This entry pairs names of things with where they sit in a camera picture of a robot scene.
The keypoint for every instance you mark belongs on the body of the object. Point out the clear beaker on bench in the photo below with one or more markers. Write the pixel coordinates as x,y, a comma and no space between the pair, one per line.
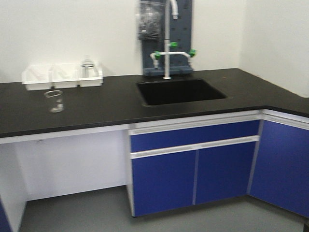
55,101

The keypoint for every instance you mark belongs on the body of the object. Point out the blue cabinet drawer front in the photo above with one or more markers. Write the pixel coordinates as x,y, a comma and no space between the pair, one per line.
170,138

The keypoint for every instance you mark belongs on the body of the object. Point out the black lab sink basin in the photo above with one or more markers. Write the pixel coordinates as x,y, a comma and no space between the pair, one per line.
177,91

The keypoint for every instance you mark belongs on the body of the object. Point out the white lab faucet green knobs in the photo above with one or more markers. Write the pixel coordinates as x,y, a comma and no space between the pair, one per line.
167,48

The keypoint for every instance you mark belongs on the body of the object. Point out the blue left cabinet door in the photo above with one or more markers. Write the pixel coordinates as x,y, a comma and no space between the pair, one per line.
163,182

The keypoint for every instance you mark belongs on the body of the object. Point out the white right storage bin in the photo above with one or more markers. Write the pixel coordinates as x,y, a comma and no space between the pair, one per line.
96,80

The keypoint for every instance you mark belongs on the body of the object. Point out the white storage bin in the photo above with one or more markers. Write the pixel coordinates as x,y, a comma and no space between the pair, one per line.
96,80
37,77
64,75

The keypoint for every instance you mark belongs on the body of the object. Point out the clear round glass flask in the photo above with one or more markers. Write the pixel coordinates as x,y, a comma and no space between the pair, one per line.
87,66

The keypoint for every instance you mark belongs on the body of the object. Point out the blue right cabinet door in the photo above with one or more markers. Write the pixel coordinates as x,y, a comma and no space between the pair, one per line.
223,172

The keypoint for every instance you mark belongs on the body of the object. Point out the grey pegboard drying rack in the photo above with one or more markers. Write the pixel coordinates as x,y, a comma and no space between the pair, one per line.
148,47

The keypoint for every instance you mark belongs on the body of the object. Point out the plastic bag of parts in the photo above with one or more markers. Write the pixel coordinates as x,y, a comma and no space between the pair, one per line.
149,18

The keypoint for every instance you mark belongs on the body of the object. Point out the white middle storage bin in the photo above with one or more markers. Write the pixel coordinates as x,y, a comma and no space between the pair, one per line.
64,75

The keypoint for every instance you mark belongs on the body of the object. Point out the white left storage bin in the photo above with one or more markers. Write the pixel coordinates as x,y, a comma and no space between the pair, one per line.
37,77

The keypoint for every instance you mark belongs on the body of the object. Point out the blue side cabinet door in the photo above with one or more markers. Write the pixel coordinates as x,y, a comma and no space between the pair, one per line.
281,173

